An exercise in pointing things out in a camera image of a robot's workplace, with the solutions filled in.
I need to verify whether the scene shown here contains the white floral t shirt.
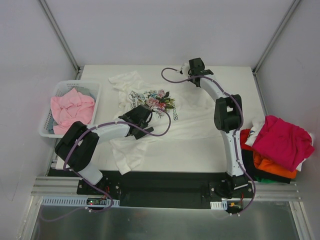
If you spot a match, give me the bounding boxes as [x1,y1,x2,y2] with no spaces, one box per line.
[108,71,220,175]

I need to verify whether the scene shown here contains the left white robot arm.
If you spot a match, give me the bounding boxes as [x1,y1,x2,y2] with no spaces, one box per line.
[54,105,154,195]

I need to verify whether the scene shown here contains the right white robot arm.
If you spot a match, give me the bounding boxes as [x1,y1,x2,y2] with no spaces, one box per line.
[187,58,248,199]

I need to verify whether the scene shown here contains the pink t shirt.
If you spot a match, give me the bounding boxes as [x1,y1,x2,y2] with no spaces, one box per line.
[49,87,97,135]

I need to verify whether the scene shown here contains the red t shirt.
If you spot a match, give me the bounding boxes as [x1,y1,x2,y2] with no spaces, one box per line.
[240,128,253,152]

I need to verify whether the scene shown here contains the white plastic laundry basket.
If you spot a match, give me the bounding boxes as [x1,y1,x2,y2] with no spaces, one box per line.
[38,80,102,139]

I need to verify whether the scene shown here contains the black t shirt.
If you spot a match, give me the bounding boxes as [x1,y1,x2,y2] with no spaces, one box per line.
[241,149,292,184]

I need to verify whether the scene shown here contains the orange t shirt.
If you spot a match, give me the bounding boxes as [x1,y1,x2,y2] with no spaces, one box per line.
[253,151,298,179]

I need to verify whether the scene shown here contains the magenta t shirt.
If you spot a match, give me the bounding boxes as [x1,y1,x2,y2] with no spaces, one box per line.
[252,115,315,172]

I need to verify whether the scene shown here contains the green t shirt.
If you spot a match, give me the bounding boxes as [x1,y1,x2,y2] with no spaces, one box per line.
[255,176,277,184]

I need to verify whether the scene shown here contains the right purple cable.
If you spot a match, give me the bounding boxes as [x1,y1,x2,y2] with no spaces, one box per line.
[160,65,257,219]

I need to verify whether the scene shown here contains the purple cable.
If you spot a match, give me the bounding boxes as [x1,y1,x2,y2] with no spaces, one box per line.
[160,65,257,219]
[39,108,172,222]

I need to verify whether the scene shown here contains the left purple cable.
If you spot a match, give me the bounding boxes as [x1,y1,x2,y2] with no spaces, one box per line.
[39,108,172,222]

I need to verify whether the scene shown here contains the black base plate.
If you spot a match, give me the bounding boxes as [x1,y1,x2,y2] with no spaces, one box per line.
[47,167,259,207]

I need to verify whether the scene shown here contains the left white cable duct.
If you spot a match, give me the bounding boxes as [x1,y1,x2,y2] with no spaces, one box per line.
[41,196,111,208]

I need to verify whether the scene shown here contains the white cable duct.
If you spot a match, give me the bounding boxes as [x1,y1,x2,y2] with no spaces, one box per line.
[41,196,111,208]
[210,200,228,211]

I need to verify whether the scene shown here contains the aluminium rail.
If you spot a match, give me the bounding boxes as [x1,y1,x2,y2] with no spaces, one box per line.
[30,137,303,201]

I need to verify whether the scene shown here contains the right aluminium frame post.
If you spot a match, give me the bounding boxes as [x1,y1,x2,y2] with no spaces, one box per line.
[252,0,302,76]

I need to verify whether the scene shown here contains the aluminium frame post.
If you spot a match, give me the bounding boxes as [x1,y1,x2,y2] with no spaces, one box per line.
[38,0,81,74]
[252,0,302,76]

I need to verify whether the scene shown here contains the right white cable duct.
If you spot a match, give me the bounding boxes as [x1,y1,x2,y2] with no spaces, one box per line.
[210,200,228,211]

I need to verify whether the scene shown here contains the left aluminium frame post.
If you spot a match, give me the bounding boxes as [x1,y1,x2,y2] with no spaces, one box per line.
[38,0,81,74]

